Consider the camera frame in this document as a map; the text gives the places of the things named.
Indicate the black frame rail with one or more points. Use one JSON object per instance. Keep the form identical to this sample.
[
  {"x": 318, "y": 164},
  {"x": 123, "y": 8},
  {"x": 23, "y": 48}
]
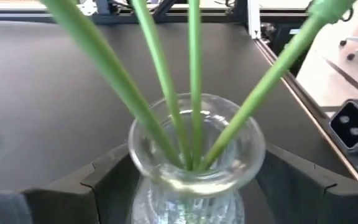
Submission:
[{"x": 222, "y": 18}]

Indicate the clear cut glass vase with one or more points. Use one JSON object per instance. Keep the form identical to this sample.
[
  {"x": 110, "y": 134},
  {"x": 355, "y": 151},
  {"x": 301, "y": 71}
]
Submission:
[{"x": 197, "y": 186}]

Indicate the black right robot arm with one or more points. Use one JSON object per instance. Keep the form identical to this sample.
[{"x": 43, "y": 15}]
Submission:
[{"x": 166, "y": 7}]

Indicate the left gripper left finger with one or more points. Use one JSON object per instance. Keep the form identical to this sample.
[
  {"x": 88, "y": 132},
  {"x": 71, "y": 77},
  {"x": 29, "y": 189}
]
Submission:
[{"x": 82, "y": 199}]

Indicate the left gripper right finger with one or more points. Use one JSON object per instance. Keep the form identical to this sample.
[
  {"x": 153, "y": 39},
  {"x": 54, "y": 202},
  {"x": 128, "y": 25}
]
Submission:
[{"x": 315, "y": 202}]

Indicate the white artificial tulip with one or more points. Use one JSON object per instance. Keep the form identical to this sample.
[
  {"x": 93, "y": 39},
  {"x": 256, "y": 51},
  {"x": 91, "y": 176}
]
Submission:
[{"x": 271, "y": 77}]

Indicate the aluminium frame post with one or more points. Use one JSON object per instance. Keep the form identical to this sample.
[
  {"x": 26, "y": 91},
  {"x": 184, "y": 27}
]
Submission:
[{"x": 254, "y": 18}]

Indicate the green stems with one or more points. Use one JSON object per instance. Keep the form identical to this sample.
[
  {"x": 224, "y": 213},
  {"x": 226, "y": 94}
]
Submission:
[{"x": 158, "y": 62}]

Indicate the pink yellow artificial tulip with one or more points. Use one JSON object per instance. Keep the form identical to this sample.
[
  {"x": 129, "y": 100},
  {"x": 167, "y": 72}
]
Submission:
[{"x": 195, "y": 62}]

